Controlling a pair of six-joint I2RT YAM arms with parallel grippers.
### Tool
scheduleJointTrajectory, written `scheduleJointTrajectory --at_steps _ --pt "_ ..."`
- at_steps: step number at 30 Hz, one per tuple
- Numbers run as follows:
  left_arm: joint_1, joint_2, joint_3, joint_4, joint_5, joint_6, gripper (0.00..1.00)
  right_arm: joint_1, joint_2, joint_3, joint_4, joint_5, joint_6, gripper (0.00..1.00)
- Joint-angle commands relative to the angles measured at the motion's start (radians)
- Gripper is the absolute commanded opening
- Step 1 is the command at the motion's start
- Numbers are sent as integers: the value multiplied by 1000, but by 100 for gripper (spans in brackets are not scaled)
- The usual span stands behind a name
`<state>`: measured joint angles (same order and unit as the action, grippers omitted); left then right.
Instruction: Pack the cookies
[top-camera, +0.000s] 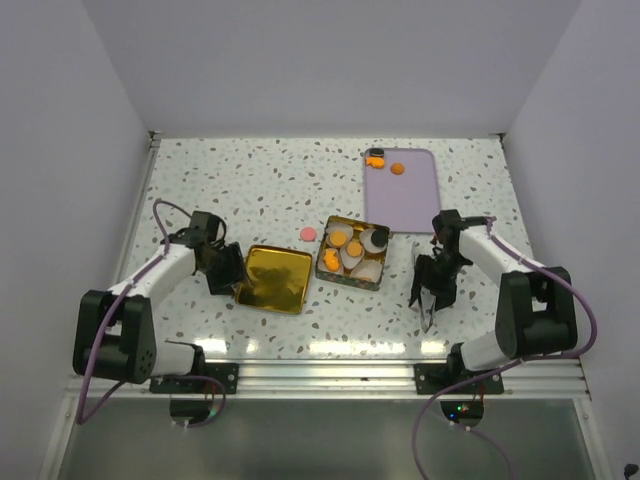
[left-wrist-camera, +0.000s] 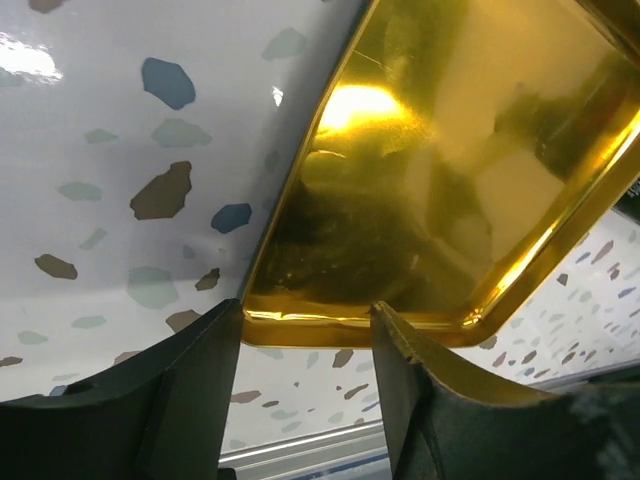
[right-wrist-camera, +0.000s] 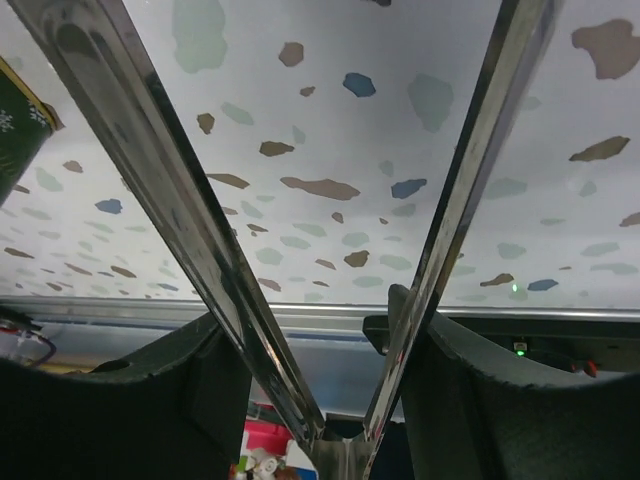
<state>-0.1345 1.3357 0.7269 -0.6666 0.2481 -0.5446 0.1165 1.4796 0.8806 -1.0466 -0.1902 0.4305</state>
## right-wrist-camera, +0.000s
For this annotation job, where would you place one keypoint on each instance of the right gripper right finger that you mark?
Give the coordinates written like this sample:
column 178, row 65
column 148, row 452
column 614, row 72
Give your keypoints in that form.
column 475, row 410

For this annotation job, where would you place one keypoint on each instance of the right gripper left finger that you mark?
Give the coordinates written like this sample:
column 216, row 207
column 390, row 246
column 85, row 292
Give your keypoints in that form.
column 174, row 409

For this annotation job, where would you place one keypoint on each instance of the green cookie tin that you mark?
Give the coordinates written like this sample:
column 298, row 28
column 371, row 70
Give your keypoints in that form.
column 26, row 124

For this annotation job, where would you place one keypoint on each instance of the metal tongs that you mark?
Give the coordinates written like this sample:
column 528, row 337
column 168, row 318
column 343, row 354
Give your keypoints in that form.
column 99, row 56

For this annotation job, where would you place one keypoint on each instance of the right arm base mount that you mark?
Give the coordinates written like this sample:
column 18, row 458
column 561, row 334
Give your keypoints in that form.
column 591, row 347

